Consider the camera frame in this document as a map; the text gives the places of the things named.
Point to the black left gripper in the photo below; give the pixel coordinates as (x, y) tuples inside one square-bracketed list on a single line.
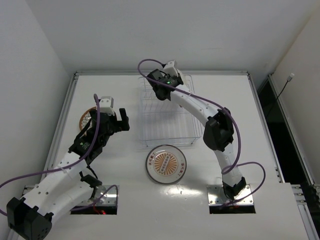
[(116, 122)]

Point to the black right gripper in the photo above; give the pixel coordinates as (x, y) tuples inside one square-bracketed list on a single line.
[(160, 92)]

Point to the glass plate orange sunburst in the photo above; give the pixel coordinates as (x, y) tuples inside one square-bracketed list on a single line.
[(166, 164)]

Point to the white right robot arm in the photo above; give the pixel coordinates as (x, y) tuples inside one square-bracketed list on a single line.
[(219, 126)]

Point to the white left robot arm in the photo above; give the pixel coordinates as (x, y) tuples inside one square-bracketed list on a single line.
[(33, 215)]

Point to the left floral brown-rim plate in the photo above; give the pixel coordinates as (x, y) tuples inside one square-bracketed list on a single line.
[(85, 118)]

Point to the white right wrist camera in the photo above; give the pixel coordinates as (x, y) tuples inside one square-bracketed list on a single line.
[(170, 68)]

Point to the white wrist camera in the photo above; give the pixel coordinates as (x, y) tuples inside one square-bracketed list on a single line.
[(106, 105), (170, 68)]

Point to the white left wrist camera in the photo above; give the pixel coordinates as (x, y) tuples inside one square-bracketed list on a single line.
[(106, 105)]

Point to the white wire dish rack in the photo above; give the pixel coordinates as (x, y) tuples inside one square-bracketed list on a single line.
[(164, 122)]

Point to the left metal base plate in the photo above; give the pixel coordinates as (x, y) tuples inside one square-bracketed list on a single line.
[(108, 199)]

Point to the metal base plate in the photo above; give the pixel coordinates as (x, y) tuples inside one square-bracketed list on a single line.
[(108, 199), (217, 197)]

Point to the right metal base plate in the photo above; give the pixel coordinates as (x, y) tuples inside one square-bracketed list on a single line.
[(217, 197)]

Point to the black wall cable white plug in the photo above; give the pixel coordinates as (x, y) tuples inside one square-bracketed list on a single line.
[(288, 80)]

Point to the aluminium frame rail right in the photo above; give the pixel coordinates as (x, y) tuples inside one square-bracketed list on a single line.
[(293, 165)]

